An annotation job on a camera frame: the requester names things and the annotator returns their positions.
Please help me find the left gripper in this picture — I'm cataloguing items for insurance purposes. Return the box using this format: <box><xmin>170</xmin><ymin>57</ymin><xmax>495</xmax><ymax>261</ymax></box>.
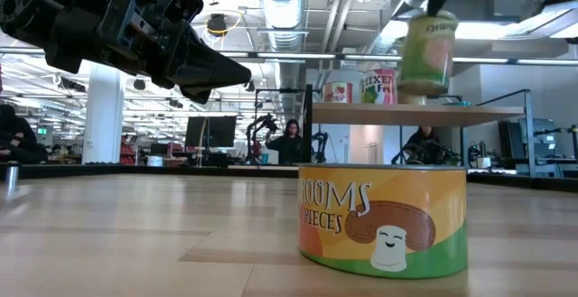
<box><xmin>44</xmin><ymin>0</ymin><xmax>252</xmax><ymax>106</ymax></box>

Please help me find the tall green organic can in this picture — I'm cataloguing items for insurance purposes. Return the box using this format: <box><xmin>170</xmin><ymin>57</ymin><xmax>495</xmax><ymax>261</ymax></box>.
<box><xmin>396</xmin><ymin>10</ymin><xmax>460</xmax><ymax>96</ymax></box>

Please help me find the pink mixed fruit can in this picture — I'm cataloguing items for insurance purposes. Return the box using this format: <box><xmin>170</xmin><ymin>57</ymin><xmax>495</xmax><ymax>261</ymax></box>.
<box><xmin>359</xmin><ymin>68</ymin><xmax>399</xmax><ymax>106</ymax></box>

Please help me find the red white tomato can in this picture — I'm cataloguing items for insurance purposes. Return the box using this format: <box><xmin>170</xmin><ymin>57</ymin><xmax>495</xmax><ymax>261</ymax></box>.
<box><xmin>322</xmin><ymin>80</ymin><xmax>355</xmax><ymax>105</ymax></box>

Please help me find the wooden shelf board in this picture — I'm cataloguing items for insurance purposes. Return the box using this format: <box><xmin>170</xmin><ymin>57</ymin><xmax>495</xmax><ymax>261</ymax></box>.
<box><xmin>312</xmin><ymin>102</ymin><xmax>525</xmax><ymax>129</ymax></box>

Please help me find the grey shelf support leg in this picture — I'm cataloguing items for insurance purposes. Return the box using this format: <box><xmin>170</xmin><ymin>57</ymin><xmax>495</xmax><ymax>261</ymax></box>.
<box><xmin>460</xmin><ymin>126</ymin><xmax>471</xmax><ymax>170</ymax></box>

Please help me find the black monitor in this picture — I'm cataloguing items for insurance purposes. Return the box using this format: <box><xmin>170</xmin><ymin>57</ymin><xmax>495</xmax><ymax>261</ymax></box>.
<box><xmin>184</xmin><ymin>116</ymin><xmax>238</xmax><ymax>149</ymax></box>

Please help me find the long ceiling light bar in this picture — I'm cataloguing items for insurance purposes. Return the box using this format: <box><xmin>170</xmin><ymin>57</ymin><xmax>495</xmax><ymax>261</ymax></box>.
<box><xmin>219</xmin><ymin>51</ymin><xmax>403</xmax><ymax>62</ymax></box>

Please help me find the red storage shelving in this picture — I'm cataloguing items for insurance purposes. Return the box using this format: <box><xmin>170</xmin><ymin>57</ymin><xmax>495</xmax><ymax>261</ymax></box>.
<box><xmin>119</xmin><ymin>134</ymin><xmax>139</xmax><ymax>165</ymax></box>

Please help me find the white building column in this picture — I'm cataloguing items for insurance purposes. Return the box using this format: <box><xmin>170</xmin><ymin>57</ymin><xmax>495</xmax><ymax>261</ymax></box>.
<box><xmin>81</xmin><ymin>61</ymin><xmax>126</xmax><ymax>165</ymax></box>

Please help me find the person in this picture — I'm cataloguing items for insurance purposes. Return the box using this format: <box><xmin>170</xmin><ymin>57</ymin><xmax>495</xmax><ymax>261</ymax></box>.
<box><xmin>403</xmin><ymin>125</ymin><xmax>452</xmax><ymax>166</ymax></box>
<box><xmin>265</xmin><ymin>118</ymin><xmax>309</xmax><ymax>166</ymax></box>
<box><xmin>0</xmin><ymin>103</ymin><xmax>49</xmax><ymax>165</ymax></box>

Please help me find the grey background machine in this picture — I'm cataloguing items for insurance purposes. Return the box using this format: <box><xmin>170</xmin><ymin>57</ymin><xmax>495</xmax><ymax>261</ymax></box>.
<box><xmin>517</xmin><ymin>116</ymin><xmax>564</xmax><ymax>177</ymax></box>

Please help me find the silver metal cylinder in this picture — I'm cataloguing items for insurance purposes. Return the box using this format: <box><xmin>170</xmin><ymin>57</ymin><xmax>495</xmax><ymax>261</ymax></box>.
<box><xmin>4</xmin><ymin>161</ymin><xmax>21</xmax><ymax>193</ymax></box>

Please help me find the orange mushrooms pieces can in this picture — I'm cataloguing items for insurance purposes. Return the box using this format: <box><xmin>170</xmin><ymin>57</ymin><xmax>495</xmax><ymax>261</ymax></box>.
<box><xmin>296</xmin><ymin>163</ymin><xmax>469</xmax><ymax>280</ymax></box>

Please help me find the black ceiling camera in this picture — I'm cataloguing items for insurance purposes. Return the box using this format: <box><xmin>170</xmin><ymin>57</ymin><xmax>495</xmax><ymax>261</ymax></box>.
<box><xmin>206</xmin><ymin>13</ymin><xmax>229</xmax><ymax>37</ymax></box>

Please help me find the black background rig frame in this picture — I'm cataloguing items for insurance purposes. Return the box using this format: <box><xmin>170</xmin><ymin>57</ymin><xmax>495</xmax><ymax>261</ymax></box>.
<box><xmin>255</xmin><ymin>88</ymin><xmax>322</xmax><ymax>162</ymax></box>
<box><xmin>477</xmin><ymin>88</ymin><xmax>535</xmax><ymax>179</ymax></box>

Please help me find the round silver air duct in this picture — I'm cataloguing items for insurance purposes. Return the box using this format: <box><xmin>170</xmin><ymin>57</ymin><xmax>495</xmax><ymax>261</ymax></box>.
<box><xmin>258</xmin><ymin>0</ymin><xmax>309</xmax><ymax>54</ymax></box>

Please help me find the black shelf support post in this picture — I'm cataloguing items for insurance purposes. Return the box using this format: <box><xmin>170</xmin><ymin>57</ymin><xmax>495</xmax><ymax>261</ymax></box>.
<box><xmin>304</xmin><ymin>84</ymin><xmax>315</xmax><ymax>144</ymax></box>

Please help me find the black aluminium table frame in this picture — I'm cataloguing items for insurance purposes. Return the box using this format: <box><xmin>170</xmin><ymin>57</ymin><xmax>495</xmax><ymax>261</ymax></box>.
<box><xmin>0</xmin><ymin>163</ymin><xmax>578</xmax><ymax>194</ymax></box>

